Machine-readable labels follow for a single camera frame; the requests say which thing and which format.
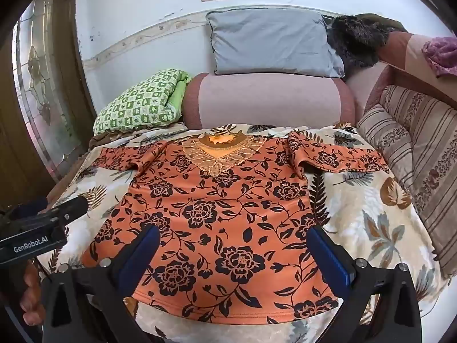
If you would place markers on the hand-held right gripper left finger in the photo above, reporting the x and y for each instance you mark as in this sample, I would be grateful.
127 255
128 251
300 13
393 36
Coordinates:
144 253

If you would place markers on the green checked pillow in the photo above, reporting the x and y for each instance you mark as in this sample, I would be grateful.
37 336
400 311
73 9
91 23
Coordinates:
142 103

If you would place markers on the person's left hand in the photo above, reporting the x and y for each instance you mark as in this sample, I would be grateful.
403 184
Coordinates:
33 300

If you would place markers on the purple cloth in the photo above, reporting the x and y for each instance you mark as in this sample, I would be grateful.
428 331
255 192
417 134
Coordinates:
442 55

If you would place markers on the wooden stained glass door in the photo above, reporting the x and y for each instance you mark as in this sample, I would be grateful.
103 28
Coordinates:
32 96

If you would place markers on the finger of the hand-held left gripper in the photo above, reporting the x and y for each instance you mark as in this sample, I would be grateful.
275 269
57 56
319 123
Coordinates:
73 207

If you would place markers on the pink sofa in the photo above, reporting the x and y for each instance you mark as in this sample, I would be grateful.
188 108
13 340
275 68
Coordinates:
264 100

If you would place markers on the orange floral shirt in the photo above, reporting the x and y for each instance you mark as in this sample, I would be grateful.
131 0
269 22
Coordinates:
221 221

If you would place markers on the leaf print blanket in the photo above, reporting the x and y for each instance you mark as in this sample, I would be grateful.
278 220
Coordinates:
375 221

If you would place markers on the olive cloth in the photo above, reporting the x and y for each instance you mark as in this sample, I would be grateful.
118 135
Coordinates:
389 23

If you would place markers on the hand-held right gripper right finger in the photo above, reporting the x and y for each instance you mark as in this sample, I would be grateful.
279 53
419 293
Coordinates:
326 257

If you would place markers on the striped beige cushion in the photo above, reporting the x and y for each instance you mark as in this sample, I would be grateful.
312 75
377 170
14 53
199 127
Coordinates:
392 150
428 121

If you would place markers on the grey pillow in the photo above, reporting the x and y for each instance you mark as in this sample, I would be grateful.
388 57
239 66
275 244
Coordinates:
271 43

